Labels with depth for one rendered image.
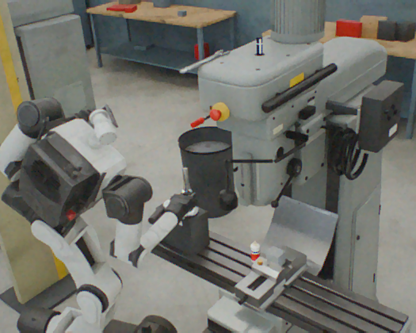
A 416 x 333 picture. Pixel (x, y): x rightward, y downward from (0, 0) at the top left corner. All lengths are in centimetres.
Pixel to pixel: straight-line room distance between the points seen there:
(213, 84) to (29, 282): 239
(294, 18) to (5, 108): 188
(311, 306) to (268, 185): 55
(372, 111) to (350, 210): 65
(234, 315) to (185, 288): 138
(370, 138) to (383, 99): 15
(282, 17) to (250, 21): 519
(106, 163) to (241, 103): 49
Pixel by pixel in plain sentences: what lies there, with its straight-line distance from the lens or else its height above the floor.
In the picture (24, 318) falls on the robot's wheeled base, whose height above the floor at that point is 74.
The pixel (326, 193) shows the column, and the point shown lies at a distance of 239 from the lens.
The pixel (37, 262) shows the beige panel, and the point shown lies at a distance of 371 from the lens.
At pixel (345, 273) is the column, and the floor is 73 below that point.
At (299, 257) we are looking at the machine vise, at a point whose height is 98.
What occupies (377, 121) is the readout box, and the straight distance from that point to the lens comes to 194.
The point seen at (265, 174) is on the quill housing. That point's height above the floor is 148.
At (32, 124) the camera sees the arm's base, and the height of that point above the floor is 175.
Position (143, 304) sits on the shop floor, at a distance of 359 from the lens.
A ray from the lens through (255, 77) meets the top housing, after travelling 164.
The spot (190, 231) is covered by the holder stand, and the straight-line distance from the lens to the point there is 235.
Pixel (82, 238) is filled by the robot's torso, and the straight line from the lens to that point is 215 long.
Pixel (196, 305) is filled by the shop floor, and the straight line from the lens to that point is 352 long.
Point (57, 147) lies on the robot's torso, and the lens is 176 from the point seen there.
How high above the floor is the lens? 243
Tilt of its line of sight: 29 degrees down
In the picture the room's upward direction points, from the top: 4 degrees counter-clockwise
